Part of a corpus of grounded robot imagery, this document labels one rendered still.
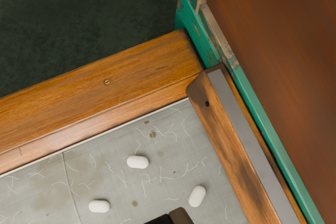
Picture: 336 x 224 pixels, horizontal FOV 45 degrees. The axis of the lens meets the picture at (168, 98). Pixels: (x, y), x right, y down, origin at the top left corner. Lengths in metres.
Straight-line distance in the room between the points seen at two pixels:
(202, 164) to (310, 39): 0.34
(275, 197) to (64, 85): 0.38
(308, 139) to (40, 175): 0.42
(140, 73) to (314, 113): 0.33
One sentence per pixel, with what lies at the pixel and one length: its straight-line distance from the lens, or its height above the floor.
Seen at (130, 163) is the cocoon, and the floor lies 0.76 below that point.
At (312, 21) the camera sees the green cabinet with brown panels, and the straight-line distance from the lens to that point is 0.40.
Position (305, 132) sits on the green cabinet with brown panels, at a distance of 0.50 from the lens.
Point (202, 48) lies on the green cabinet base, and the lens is 0.69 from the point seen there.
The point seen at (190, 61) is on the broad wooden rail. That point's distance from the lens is 0.71.
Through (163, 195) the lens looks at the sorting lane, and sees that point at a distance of 0.68.
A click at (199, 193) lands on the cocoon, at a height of 0.76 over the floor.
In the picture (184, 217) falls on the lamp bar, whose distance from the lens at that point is 0.34.
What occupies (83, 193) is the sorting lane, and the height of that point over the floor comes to 0.74.
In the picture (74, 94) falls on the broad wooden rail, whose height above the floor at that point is 0.76.
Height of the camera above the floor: 1.41
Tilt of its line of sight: 72 degrees down
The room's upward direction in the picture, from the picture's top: 7 degrees clockwise
